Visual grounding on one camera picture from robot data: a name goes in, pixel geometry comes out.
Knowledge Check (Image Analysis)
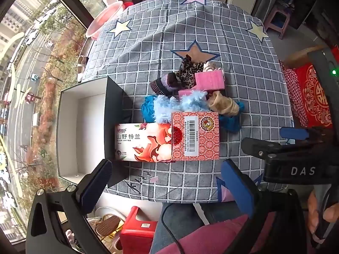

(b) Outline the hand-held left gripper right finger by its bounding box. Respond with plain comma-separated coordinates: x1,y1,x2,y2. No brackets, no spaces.
220,159,318,254

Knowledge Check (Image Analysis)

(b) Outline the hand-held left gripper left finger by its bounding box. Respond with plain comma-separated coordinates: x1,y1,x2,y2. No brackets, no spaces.
25,159,114,254

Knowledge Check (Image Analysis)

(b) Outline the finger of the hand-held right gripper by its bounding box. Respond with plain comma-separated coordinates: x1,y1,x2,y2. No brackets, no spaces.
280,126,322,141
240,137,282,165

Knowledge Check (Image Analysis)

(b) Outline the teal cloth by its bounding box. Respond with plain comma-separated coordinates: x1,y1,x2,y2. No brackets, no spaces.
141,95,159,123
218,101,245,133

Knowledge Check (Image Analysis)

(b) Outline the beige sock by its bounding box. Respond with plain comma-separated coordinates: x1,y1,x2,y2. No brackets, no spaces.
207,90,237,117

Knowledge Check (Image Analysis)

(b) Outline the pink ribbed sponge block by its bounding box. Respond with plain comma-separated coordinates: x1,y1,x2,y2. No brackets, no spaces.
194,69,225,91

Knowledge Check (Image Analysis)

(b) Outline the cream polka dot cloth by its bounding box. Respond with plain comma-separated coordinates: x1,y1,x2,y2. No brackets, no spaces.
203,61,225,72

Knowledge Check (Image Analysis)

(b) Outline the leopard print cloth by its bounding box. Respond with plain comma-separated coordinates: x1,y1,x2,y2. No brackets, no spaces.
175,55,205,88

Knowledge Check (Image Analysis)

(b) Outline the person's right hand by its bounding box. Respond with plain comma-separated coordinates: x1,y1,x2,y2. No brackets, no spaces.
307,190,339,233

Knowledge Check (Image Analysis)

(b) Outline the red gold patterned cushion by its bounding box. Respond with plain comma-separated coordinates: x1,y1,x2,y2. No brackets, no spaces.
295,63,333,128

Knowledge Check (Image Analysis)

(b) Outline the brown slipper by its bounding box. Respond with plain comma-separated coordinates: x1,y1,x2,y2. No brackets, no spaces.
95,215,119,237

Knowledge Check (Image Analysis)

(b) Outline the red checked cloth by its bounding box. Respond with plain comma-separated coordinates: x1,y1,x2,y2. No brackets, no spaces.
279,60,309,127

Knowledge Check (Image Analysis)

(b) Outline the red patterned box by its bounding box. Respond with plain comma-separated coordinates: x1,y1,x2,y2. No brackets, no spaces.
171,111,221,162

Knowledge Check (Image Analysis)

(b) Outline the person's pink garment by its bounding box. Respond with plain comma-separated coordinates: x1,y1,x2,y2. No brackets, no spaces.
175,212,276,254

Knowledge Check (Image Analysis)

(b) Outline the red plastic stool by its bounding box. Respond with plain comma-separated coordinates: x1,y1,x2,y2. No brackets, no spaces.
120,206,163,254

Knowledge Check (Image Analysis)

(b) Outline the floral tissue box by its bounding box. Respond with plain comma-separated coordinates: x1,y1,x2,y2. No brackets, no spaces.
115,122,173,162

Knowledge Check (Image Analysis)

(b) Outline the small pink block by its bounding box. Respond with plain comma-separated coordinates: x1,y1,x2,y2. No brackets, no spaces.
178,88,198,97

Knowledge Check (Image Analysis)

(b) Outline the light blue fluffy cloth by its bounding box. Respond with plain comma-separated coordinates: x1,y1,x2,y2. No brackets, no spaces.
153,90,208,123

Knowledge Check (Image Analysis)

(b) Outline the grey checked star tablecloth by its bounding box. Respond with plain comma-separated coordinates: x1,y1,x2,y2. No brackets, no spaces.
82,0,295,207

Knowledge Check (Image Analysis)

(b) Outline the dark striped knit sock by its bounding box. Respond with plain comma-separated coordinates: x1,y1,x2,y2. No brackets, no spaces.
149,72,181,96

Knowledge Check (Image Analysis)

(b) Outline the white shoe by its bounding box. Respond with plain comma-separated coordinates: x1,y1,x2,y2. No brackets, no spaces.
76,55,88,82

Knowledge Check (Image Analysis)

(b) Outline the pink plastic stool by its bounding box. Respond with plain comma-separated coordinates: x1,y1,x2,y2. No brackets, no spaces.
264,5,291,40

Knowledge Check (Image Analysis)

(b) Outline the pink plastic basin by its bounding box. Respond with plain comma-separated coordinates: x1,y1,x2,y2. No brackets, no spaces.
85,1,124,41

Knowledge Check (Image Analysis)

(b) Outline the black cable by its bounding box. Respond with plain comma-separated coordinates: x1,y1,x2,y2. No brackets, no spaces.
161,203,187,254

